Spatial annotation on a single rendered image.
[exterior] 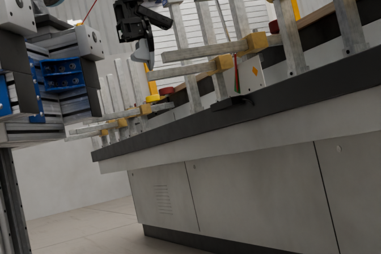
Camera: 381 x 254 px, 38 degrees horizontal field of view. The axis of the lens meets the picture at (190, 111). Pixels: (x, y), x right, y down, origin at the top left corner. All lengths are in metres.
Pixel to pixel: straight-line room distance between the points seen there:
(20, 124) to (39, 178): 7.82
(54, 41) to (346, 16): 0.84
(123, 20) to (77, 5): 8.22
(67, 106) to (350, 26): 0.82
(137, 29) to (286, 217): 0.99
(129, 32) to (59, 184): 7.76
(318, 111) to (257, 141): 0.37
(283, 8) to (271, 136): 0.41
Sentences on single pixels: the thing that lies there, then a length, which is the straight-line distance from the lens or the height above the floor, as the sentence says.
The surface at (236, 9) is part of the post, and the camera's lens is 1.77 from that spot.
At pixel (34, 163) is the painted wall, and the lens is 9.22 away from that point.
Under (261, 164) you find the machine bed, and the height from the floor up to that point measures 0.45.
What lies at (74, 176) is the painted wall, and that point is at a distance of 9.29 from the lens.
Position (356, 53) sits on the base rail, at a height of 0.70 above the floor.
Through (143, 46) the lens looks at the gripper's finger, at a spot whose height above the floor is 0.88.
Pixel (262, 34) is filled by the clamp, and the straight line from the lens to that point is 1.71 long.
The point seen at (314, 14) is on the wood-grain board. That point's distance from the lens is 1.77.
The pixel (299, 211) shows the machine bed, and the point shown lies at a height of 0.26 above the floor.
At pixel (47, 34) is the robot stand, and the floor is 0.99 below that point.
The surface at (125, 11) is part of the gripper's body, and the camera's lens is 1.60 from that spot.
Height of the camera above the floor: 0.58
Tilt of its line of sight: 4 degrees up
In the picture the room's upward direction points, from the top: 13 degrees counter-clockwise
